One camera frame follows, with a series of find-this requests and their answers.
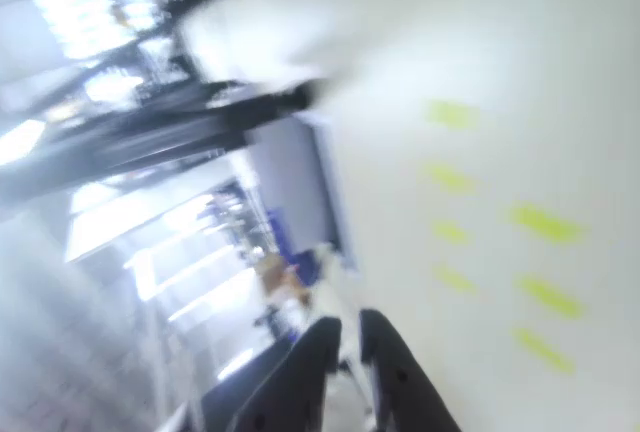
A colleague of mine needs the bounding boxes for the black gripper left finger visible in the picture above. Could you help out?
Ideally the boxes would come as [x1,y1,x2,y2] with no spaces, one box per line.
[234,316,343,432]

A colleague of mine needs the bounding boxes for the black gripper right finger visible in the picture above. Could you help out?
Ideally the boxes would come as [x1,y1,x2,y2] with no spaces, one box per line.
[359,308,464,432]

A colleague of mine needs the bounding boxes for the blue object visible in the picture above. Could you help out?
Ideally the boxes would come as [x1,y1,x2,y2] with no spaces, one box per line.
[267,207,324,286]

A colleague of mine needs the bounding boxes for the black furniture frame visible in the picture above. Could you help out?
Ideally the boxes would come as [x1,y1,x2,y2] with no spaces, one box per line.
[0,76,329,198]

